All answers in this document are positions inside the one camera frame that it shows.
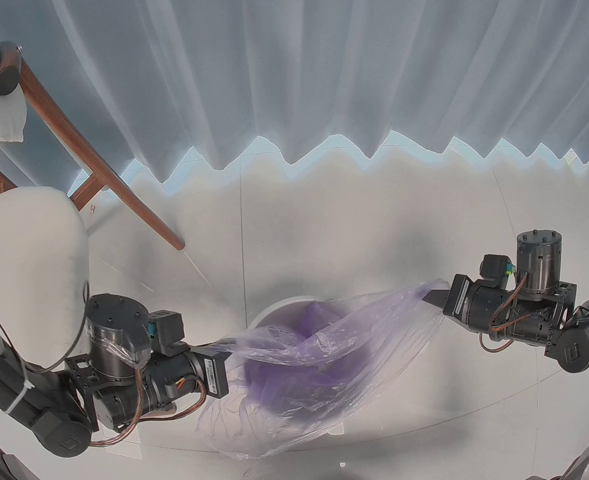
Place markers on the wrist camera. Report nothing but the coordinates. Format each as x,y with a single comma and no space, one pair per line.
494,270
167,330

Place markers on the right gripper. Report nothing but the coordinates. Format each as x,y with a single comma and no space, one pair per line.
477,305

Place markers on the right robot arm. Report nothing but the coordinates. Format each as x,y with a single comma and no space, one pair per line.
539,268

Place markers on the white curtain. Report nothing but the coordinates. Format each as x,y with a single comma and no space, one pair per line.
294,58

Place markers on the purple plastic bag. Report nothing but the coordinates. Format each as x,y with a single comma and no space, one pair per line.
324,353

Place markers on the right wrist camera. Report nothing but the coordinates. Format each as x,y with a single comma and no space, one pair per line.
494,270

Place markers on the white cushioned wooden chair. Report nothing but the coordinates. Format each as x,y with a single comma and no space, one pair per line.
29,268

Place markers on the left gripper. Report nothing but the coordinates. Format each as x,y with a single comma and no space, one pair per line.
179,375

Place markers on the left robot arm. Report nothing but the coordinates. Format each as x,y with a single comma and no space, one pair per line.
114,333

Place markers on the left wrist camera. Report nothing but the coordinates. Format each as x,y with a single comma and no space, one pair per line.
167,330

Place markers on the white trash bin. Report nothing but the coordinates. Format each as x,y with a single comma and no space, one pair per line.
279,309

